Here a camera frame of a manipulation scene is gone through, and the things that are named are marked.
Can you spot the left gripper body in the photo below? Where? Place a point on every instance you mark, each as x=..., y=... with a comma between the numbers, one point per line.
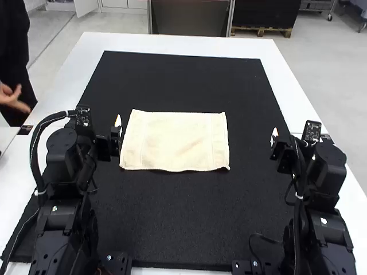
x=103, y=149

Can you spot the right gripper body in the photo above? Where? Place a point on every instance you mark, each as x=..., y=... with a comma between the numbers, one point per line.
x=285, y=157

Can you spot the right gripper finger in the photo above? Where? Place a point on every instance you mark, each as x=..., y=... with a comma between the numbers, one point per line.
x=274, y=134

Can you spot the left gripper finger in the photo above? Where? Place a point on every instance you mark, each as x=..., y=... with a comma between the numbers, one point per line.
x=118, y=121

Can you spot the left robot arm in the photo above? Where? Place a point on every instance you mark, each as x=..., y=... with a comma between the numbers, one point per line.
x=61, y=143

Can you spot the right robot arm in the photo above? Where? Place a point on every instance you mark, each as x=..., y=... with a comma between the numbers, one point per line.
x=327, y=166

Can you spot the pale towel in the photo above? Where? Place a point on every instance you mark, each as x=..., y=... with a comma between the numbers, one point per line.
x=175, y=140

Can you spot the person's hand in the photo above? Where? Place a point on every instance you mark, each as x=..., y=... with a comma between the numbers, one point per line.
x=10, y=98

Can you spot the black mat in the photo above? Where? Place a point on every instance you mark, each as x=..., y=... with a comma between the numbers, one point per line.
x=186, y=206

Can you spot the wooden pallet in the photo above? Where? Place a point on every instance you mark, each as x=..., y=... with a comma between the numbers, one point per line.
x=261, y=31

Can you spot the grey cupboard with closed doors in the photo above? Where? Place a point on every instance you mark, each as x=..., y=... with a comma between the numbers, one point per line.
x=123, y=4

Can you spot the black crate stack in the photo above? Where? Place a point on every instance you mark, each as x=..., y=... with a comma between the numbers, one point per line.
x=263, y=13

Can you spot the person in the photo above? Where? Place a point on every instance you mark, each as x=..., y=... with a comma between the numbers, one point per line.
x=14, y=43

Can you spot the grey shelf trolley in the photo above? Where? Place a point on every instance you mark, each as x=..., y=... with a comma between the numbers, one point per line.
x=315, y=5

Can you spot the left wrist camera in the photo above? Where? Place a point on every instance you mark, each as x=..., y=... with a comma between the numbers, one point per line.
x=83, y=118

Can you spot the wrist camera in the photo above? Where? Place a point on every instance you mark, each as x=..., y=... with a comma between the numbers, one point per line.
x=312, y=131
x=83, y=118

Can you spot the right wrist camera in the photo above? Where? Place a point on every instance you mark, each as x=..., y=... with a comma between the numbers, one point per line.
x=312, y=131

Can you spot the black panel with grey frame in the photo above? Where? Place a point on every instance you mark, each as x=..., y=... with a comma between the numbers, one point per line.
x=189, y=17

